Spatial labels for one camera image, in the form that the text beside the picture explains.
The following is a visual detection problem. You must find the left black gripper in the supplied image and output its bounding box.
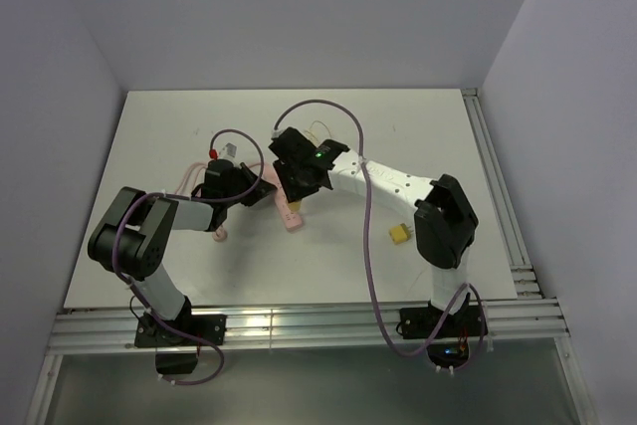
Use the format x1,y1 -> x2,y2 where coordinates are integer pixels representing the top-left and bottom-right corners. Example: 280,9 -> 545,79
223,164 -> 277,208

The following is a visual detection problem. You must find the pink power strip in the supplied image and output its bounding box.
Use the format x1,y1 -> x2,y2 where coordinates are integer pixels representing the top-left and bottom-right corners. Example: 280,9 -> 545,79
263,163 -> 304,233

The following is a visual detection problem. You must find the yellow plug adapter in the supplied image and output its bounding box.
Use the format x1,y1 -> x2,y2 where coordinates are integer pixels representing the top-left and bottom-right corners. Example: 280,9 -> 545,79
388,223 -> 413,245

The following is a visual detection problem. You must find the yellow plug with cable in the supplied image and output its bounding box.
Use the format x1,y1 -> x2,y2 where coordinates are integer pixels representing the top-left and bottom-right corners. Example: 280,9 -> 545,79
288,201 -> 302,213

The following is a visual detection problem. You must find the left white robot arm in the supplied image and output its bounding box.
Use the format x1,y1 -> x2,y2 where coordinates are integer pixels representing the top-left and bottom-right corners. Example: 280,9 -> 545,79
88,159 -> 277,344

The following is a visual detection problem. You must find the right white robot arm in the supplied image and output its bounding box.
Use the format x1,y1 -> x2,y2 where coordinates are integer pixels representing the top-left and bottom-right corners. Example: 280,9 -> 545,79
270,127 -> 479,335

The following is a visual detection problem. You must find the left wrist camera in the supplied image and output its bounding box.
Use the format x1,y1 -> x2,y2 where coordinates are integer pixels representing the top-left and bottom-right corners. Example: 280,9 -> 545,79
209,142 -> 237,161

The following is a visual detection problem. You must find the pink power cord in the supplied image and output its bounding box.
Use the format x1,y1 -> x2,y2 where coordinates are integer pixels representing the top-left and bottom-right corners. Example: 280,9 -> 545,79
176,160 -> 265,243

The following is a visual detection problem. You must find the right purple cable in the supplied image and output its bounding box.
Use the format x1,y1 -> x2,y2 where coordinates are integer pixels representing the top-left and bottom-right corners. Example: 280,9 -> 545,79
273,99 -> 489,373

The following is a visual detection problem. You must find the purple cable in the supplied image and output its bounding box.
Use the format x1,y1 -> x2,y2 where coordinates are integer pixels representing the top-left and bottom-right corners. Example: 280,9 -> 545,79
111,127 -> 266,387
273,99 -> 489,373

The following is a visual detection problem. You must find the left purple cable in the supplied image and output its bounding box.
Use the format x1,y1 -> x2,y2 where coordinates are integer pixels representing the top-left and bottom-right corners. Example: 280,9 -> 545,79
111,127 -> 266,387

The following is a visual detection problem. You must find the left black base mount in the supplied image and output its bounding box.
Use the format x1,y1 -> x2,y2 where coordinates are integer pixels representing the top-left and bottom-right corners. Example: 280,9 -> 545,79
133,314 -> 227,376

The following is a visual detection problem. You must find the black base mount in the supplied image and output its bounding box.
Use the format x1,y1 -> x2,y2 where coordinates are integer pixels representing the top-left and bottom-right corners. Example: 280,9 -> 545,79
396,305 -> 489,372
133,314 -> 227,376

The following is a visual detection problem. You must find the aluminium front rail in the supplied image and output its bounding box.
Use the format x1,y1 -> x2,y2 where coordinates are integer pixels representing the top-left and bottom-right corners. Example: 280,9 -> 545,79
45,299 -> 569,355

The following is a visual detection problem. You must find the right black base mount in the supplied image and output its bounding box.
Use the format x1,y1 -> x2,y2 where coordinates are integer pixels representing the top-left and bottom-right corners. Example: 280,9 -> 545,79
396,305 -> 489,372

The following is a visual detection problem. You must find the aluminium side rail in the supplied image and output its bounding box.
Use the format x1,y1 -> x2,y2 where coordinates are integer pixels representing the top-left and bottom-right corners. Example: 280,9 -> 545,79
461,89 -> 544,300

